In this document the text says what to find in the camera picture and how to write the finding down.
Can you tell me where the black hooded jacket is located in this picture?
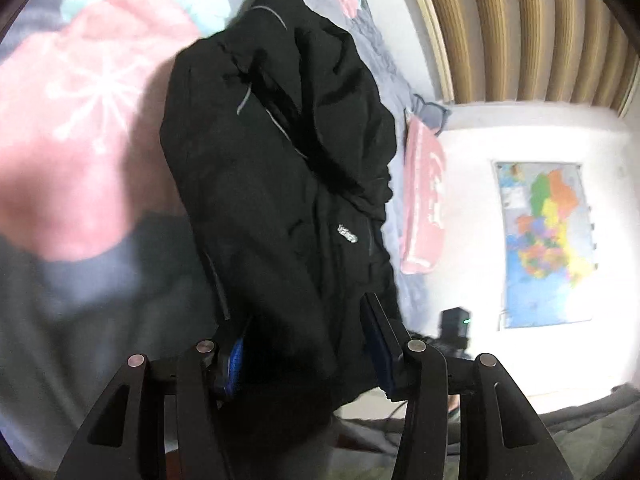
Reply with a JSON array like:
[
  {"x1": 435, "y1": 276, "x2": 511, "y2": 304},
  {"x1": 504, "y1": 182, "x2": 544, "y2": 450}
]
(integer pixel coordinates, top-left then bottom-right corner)
[{"x1": 159, "y1": 0, "x2": 416, "y2": 480}]

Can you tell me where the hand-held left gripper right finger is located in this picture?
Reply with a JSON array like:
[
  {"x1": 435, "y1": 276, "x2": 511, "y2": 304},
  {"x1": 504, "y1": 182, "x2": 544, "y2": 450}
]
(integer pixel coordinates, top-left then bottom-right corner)
[{"x1": 360, "y1": 292, "x2": 576, "y2": 480}]

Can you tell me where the black device with green light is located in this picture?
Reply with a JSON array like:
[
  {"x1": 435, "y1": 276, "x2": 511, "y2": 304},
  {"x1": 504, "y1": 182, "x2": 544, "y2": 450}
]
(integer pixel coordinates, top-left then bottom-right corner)
[{"x1": 439, "y1": 307, "x2": 472, "y2": 351}]

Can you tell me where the striped brown window blind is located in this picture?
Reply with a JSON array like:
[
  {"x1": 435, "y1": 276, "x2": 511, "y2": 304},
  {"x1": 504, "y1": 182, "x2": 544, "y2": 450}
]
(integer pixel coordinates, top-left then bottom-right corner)
[{"x1": 400, "y1": 0, "x2": 640, "y2": 117}]

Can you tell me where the grey floral blanket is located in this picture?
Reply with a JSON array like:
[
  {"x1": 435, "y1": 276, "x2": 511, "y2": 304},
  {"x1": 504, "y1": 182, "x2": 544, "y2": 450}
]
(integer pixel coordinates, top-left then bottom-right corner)
[{"x1": 0, "y1": 0, "x2": 451, "y2": 468}]

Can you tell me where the colourful wall map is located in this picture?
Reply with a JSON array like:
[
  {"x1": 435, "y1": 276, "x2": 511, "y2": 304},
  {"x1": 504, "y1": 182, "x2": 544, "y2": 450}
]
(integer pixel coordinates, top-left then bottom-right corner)
[{"x1": 492, "y1": 160, "x2": 597, "y2": 332}]

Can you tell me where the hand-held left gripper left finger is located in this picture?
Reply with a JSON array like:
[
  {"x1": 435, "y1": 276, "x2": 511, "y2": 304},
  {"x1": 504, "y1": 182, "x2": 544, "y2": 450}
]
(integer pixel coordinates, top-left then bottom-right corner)
[{"x1": 55, "y1": 320, "x2": 251, "y2": 480}]

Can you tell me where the dark green cloth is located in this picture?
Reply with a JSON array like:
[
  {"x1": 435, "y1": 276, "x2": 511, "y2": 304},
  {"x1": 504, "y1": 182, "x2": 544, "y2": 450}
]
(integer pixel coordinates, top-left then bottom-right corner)
[{"x1": 537, "y1": 385, "x2": 640, "y2": 466}]

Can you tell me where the pink pillow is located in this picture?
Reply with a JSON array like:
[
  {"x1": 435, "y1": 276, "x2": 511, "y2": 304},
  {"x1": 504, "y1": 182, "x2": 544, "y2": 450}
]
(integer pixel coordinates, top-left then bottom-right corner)
[{"x1": 400, "y1": 115, "x2": 447, "y2": 275}]

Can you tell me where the grey pillow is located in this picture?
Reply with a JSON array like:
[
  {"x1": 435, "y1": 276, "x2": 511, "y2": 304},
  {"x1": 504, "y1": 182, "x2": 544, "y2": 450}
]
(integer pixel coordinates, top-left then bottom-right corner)
[{"x1": 412, "y1": 94, "x2": 452, "y2": 136}]

